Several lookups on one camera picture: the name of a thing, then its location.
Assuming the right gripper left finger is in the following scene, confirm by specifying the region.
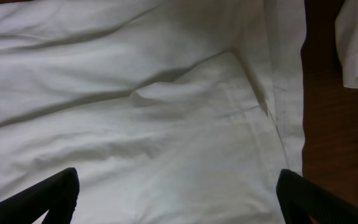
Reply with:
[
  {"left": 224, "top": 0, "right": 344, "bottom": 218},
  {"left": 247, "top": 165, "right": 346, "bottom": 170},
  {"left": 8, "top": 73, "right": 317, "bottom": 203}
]
[{"left": 0, "top": 167, "right": 80, "bottom": 224}]

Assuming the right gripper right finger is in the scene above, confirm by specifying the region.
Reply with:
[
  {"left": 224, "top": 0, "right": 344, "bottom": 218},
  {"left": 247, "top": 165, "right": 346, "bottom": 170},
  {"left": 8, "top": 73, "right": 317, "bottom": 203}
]
[{"left": 276, "top": 169, "right": 358, "bottom": 224}]

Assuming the white robot print t-shirt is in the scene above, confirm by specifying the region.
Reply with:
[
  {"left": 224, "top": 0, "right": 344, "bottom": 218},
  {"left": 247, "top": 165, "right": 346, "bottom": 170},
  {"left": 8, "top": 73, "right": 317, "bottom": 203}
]
[{"left": 0, "top": 0, "right": 306, "bottom": 223}]

